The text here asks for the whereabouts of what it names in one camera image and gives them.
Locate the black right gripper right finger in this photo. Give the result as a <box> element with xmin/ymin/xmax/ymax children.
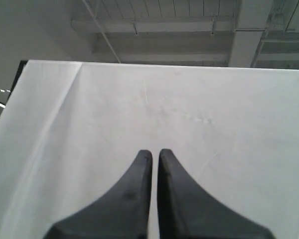
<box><xmin>157</xmin><ymin>149</ymin><xmax>274</xmax><ymax>239</ymax></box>

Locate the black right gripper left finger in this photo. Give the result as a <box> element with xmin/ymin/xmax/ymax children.
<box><xmin>46</xmin><ymin>150</ymin><xmax>152</xmax><ymax>239</ymax></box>

